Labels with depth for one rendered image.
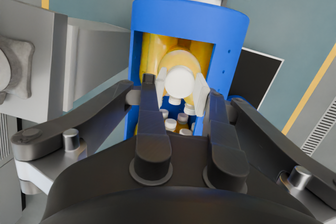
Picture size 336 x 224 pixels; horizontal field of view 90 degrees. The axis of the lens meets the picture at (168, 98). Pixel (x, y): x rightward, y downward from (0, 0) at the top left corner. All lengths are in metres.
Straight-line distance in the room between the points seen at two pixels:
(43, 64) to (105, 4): 1.14
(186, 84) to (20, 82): 0.55
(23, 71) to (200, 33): 0.53
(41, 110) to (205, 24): 0.57
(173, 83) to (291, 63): 1.71
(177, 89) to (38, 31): 0.50
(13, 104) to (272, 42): 1.73
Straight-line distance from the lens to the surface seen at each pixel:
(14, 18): 0.68
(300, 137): 2.26
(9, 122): 2.30
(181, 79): 0.21
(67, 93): 0.73
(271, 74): 1.64
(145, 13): 0.37
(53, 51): 0.63
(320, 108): 2.20
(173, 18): 0.34
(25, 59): 0.66
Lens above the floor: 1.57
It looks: 69 degrees down
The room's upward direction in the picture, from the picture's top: 171 degrees counter-clockwise
